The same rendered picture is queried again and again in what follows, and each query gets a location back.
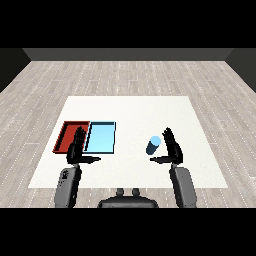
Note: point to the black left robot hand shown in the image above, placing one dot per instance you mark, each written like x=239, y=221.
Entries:
x=76, y=150

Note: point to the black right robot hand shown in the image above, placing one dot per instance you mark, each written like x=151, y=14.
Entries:
x=174, y=150

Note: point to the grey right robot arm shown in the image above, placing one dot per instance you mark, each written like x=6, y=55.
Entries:
x=183, y=187

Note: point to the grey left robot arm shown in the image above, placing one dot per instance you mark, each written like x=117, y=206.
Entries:
x=68, y=187

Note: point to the red shallow open box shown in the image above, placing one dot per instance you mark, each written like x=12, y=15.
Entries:
x=67, y=137

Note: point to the small blue can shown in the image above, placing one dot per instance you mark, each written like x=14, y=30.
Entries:
x=153, y=145

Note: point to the light blue shallow open box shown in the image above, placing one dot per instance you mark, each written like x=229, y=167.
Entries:
x=100, y=137

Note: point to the dark grey robot body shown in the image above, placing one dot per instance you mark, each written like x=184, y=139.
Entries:
x=127, y=201

